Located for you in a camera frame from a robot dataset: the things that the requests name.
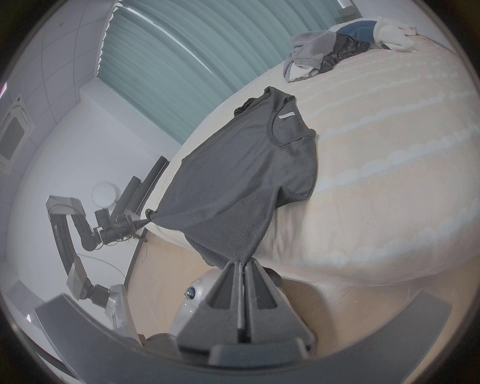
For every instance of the grey garment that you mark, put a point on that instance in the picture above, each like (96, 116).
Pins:
(311, 48)

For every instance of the white ceiling air conditioner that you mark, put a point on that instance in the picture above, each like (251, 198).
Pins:
(13, 135)

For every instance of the black T-shirt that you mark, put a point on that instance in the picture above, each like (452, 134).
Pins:
(232, 180)

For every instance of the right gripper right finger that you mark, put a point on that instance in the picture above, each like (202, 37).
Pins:
(270, 318)

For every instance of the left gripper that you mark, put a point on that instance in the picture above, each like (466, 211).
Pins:
(125, 225)

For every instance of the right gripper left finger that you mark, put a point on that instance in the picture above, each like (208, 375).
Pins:
(221, 318)

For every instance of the dark blue garment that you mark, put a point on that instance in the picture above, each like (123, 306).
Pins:
(358, 32)

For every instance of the white garment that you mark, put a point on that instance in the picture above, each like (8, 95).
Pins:
(393, 33)

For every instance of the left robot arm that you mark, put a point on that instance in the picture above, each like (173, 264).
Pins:
(63, 204)

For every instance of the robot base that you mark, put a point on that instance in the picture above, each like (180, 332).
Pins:
(202, 292)

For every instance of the bed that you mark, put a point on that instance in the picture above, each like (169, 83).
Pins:
(375, 168)

